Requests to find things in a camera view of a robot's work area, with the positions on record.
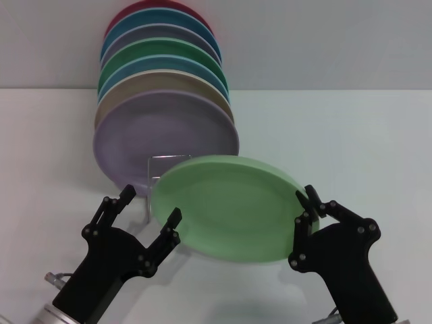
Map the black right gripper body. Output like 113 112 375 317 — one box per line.
290 221 400 321

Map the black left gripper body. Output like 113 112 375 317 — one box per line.
52 225 159 324

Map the light green plate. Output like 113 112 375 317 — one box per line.
149 155 321 267

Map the beige plate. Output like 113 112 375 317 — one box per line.
94 68 235 131

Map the light blue plate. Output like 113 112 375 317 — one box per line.
97 53 231 104

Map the dark green plate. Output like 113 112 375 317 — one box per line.
98 36 229 92

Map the grey lilac plate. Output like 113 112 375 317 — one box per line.
100 23 222 65

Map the teal blue plate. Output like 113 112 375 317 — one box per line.
100 8 222 63

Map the crimson red plate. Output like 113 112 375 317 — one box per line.
103 0 213 40

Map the right arm cable with connector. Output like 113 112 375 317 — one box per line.
312 304 344 324

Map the arm cable with connector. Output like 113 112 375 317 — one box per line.
44 271 74 288
312 304 344 324

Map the left arm cable with connector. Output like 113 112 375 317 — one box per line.
44 271 74 288

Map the metal wire plate rack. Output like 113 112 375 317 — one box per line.
144 154 192 224

